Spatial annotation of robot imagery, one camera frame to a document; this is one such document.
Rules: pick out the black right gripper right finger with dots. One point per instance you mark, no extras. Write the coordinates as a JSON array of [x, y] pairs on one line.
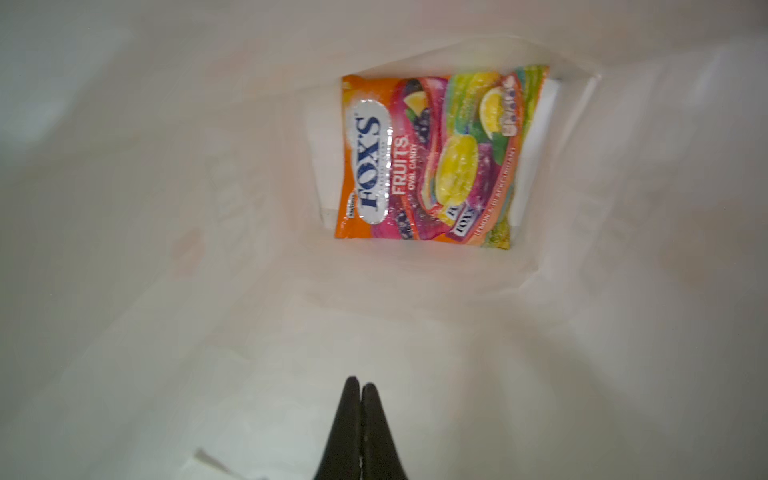
[[379, 456]]

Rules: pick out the white green paper bag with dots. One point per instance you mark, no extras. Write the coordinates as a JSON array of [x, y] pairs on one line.
[[175, 304]]

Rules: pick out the orange fruits candy packet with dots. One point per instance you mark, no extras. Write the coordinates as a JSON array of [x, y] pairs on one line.
[[435, 158]]

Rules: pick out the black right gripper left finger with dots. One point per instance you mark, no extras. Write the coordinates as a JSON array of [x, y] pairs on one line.
[[341, 459]]

